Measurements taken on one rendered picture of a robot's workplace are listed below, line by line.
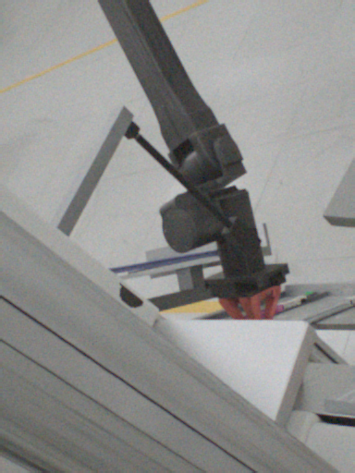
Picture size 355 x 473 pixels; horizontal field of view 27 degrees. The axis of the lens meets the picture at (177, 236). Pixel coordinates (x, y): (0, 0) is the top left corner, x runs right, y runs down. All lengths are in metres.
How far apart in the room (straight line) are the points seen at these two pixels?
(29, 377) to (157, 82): 0.84
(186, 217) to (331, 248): 1.60
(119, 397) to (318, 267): 2.28
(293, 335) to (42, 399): 0.16
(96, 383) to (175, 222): 0.74
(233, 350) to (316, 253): 2.17
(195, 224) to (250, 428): 0.69
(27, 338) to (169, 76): 0.84
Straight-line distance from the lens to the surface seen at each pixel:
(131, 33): 1.01
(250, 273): 0.96
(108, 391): 0.18
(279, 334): 0.31
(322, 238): 2.52
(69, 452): 0.17
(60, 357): 0.17
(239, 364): 0.32
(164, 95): 0.98
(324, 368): 0.83
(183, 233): 0.90
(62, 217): 0.62
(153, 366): 0.18
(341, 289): 1.28
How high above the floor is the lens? 1.60
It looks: 31 degrees down
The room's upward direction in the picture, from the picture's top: 48 degrees counter-clockwise
